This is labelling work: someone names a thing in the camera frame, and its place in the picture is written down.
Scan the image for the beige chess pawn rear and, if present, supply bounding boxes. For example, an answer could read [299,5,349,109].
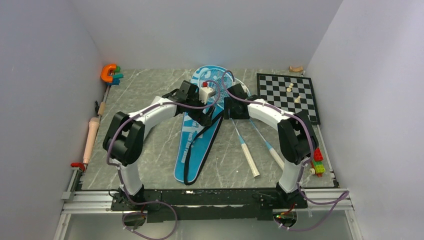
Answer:
[286,83,294,92]

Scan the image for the wooden arch block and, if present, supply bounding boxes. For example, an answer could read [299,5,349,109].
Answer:
[288,66,304,73]

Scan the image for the blue racket carry bag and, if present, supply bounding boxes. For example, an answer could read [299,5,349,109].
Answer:
[174,65,229,186]

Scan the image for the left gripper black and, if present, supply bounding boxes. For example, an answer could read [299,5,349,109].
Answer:
[186,93,215,127]

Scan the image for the blue badminton racket front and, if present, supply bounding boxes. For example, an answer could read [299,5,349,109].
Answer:
[198,67,260,178]

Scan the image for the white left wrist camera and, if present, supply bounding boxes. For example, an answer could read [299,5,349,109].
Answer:
[198,81,216,106]

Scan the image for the green teal toy blocks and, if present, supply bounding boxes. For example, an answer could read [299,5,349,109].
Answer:
[106,65,124,86]

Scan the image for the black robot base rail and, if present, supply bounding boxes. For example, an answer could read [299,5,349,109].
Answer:
[110,187,308,223]

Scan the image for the red clamp knob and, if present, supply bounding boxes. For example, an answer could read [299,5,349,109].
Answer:
[70,162,86,172]

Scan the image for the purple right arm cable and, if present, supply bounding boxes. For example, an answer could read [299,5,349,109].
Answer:
[221,69,351,233]

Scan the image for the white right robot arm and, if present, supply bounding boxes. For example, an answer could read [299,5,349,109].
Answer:
[224,84,319,208]

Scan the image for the wooden handled tool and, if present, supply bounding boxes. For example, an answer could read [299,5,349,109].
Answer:
[95,85,111,118]

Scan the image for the beige toy microphone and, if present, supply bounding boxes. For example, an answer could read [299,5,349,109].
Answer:
[83,117,100,165]

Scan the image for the beige chess pawn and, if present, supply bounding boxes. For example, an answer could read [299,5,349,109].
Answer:
[294,95,301,103]
[286,83,294,92]

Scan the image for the black white chessboard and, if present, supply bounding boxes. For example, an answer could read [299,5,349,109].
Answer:
[256,73,321,125]

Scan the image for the blue badminton racket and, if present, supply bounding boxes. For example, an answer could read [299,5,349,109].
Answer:
[211,75,286,171]
[198,67,260,178]

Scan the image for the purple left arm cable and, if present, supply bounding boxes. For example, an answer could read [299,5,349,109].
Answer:
[105,80,222,240]

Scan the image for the colourful brick toy car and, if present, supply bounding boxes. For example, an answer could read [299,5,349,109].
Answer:
[309,147,326,178]

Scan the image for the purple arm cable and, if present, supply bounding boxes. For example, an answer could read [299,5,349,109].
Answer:
[105,80,222,240]
[221,69,351,233]

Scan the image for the beige chess pawn front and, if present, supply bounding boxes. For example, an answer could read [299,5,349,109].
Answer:
[294,95,301,103]

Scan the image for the orange letter C toy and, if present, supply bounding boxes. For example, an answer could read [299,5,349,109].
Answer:
[100,63,118,83]

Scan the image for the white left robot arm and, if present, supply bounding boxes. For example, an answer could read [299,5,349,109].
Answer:
[103,80,221,210]

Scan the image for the aluminium frame rail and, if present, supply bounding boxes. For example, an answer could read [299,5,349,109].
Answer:
[54,167,345,240]

